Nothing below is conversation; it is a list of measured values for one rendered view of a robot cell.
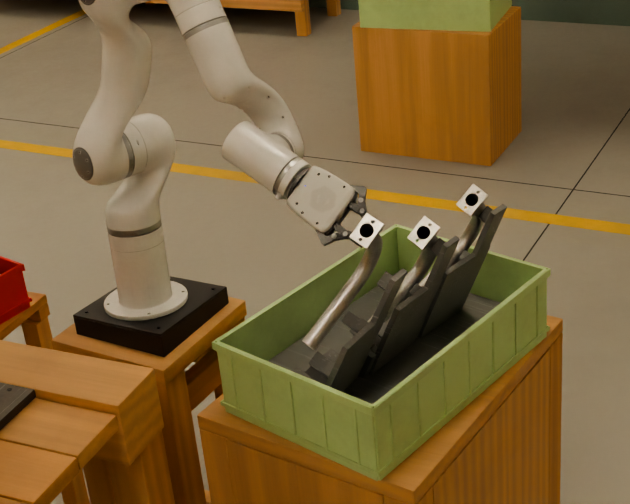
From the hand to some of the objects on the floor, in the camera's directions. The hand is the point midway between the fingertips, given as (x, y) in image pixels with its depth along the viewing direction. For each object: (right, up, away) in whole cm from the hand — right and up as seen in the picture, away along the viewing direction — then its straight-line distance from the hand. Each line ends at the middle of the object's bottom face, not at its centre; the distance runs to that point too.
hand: (365, 231), depth 211 cm
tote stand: (+13, -98, +77) cm, 125 cm away
